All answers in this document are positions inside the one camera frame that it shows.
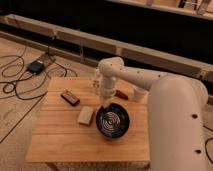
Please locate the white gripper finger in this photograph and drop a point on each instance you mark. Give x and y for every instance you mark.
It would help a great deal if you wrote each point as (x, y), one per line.
(106, 103)

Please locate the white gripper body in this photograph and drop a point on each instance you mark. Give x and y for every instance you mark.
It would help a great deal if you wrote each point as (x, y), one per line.
(106, 94)

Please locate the dark ceramic bowl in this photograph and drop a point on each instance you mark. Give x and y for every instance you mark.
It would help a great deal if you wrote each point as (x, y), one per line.
(112, 121)

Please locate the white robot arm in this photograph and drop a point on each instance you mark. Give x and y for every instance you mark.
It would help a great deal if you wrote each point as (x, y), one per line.
(174, 107)

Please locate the brown oblong object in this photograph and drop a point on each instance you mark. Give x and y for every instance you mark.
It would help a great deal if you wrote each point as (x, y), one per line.
(121, 95)

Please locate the beige sponge block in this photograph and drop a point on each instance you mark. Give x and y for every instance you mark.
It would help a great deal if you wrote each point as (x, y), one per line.
(85, 115)

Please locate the white cup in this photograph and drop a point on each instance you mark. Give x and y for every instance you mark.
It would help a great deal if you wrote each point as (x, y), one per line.
(138, 94)

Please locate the dark red rectangular box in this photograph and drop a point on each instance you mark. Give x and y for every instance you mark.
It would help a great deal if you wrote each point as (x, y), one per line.
(70, 98)

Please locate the wooden table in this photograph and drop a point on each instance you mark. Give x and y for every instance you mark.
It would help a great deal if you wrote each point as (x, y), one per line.
(58, 137)

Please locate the blue power box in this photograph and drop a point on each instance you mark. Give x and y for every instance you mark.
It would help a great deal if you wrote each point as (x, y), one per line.
(35, 67)

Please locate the long wooden rail beam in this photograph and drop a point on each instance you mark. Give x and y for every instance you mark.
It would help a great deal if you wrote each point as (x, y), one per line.
(157, 58)

